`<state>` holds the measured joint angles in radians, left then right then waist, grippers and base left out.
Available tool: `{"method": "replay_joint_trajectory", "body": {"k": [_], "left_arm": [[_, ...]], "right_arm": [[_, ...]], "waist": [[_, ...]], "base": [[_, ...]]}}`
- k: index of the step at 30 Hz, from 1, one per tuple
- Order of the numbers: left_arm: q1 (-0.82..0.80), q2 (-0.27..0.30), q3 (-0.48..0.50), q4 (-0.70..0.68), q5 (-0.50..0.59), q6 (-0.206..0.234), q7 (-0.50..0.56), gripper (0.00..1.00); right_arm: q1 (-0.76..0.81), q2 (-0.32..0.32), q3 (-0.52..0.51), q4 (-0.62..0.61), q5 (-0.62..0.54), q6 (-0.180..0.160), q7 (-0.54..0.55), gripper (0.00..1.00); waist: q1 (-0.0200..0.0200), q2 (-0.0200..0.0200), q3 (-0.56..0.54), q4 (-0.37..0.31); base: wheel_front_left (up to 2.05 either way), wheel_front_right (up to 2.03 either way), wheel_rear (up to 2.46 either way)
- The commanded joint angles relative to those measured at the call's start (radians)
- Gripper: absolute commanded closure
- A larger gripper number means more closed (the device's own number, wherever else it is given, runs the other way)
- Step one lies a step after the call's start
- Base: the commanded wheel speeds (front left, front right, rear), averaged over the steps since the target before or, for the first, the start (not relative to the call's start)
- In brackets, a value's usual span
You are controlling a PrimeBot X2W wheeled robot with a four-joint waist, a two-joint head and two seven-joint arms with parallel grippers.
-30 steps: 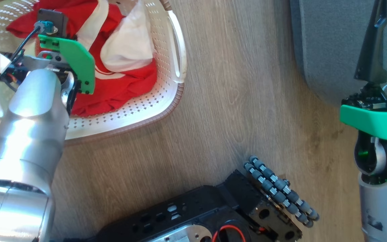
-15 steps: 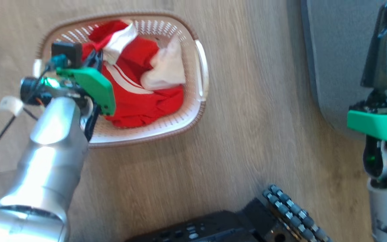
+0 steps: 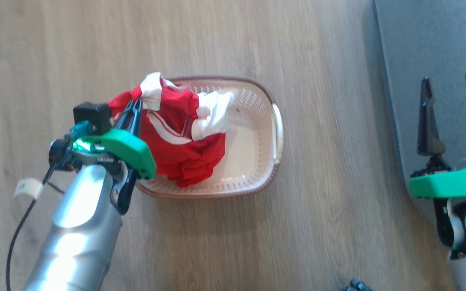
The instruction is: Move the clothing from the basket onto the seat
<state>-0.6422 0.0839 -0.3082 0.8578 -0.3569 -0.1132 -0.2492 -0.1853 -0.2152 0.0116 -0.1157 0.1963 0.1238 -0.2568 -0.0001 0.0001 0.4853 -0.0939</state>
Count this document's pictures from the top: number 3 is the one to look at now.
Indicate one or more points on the beige perforated laundry basket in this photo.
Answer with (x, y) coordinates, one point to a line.
(249, 141)

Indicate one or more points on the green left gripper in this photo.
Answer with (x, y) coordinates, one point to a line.
(130, 151)

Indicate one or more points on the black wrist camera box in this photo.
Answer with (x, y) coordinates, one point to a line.
(92, 116)

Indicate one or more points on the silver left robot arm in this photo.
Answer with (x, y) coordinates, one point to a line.
(75, 238)

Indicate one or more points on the red and white shirt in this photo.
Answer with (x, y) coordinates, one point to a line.
(184, 149)

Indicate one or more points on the grey mat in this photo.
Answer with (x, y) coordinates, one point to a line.
(431, 52)

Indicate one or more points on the small black base part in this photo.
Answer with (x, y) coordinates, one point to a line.
(356, 285)

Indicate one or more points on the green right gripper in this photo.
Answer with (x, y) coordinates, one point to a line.
(447, 184)

